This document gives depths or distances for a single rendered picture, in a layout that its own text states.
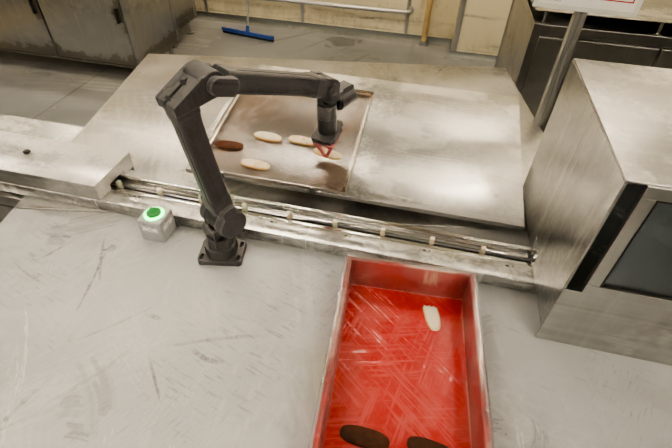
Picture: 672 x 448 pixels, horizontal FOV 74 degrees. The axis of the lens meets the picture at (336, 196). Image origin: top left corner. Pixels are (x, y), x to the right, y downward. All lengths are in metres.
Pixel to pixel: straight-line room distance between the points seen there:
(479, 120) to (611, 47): 1.34
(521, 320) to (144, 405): 0.89
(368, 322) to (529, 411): 0.39
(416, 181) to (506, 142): 0.36
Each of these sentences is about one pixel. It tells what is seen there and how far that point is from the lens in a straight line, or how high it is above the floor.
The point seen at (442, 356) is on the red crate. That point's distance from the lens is 1.11.
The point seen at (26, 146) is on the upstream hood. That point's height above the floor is 0.92.
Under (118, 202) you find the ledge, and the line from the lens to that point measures 1.48.
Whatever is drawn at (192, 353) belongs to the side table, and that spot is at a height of 0.82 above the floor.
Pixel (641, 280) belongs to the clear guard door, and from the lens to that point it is 1.08.
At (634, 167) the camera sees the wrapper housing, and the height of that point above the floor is 1.30.
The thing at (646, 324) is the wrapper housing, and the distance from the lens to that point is 1.20.
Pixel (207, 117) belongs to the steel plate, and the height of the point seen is 0.82.
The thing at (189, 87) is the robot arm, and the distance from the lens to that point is 0.95.
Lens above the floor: 1.76
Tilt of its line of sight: 41 degrees down
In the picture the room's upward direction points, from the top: 2 degrees clockwise
